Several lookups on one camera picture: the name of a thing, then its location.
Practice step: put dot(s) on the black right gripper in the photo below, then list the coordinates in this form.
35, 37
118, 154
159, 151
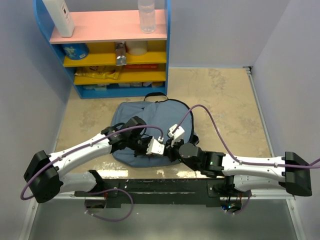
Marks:
170, 150

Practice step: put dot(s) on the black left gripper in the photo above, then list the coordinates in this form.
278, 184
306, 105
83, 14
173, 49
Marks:
147, 139

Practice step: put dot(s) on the blue fabric backpack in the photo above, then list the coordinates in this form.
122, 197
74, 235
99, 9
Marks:
163, 114

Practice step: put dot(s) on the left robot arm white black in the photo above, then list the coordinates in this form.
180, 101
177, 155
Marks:
48, 175

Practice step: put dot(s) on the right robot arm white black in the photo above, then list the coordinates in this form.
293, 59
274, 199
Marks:
289, 172

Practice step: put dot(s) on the yellow snack bag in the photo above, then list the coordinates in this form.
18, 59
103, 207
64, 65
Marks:
99, 72

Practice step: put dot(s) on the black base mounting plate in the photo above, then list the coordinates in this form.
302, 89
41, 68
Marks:
162, 195

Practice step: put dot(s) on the red flat box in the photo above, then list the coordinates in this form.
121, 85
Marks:
142, 66

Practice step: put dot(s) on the blue shelf unit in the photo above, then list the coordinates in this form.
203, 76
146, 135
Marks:
100, 30

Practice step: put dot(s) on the blue round tin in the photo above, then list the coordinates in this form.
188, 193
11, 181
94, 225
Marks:
75, 51

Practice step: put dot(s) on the clear plastic water bottle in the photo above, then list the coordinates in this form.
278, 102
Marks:
147, 16

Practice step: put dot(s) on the white rectangular box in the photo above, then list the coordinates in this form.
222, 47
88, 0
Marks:
61, 17

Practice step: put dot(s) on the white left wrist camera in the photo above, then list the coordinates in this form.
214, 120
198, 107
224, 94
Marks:
156, 147

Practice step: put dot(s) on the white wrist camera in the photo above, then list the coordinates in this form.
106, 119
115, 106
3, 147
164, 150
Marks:
156, 147
175, 134

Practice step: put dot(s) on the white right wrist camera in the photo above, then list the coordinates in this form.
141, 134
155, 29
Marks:
175, 134

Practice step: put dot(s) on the aluminium frame rail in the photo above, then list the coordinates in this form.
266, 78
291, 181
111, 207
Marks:
272, 197

